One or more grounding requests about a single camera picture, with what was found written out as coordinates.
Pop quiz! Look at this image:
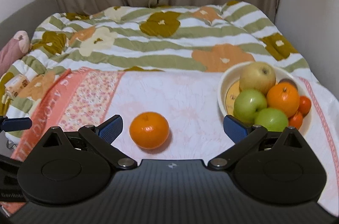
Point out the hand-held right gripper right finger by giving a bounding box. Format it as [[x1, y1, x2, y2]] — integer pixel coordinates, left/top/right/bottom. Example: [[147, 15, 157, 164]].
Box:
[[207, 115, 304, 170]]

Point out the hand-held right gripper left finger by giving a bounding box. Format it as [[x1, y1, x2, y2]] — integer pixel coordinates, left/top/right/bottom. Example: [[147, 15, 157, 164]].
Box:
[[42, 114, 138, 169]]

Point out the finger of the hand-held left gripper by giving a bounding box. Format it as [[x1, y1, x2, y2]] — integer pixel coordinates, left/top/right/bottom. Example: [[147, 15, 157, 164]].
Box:
[[0, 115, 33, 132]]

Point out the green apple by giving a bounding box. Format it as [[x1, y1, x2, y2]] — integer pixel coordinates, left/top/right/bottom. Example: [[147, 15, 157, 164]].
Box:
[[233, 89, 268, 124], [254, 108, 289, 132]]

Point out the large orange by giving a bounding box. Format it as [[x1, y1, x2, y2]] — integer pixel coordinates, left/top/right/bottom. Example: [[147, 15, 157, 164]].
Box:
[[266, 82, 300, 119], [129, 112, 170, 150]]

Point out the cream bowl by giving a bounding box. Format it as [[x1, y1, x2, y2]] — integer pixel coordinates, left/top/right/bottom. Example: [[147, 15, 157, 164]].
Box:
[[217, 61, 313, 138]]

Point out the small tangerine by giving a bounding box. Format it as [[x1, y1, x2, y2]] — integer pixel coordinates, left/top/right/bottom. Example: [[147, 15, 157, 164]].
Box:
[[288, 110, 304, 130], [298, 95, 312, 116]]

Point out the orange patterned snack box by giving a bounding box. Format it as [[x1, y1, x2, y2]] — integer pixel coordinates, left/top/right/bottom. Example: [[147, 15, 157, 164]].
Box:
[[5, 74, 29, 99]]

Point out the yellow apple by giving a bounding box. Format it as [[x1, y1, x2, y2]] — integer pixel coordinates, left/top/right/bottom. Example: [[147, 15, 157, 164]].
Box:
[[239, 62, 276, 96]]

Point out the pink floral printed cloth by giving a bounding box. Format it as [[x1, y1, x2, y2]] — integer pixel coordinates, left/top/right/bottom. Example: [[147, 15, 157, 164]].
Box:
[[11, 66, 339, 216]]

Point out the brown kiwi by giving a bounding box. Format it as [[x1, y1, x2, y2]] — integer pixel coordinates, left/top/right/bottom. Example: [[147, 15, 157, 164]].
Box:
[[278, 78, 298, 89]]

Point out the pink plush toy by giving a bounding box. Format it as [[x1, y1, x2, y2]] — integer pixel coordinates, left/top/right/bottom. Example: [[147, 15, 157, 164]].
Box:
[[0, 31, 31, 73]]

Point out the floral striped quilt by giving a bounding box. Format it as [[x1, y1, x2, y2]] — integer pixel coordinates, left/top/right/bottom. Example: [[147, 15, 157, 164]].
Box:
[[0, 0, 320, 140]]

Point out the grey sofa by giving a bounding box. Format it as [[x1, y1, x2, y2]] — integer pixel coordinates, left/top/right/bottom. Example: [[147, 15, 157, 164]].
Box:
[[0, 0, 57, 51]]

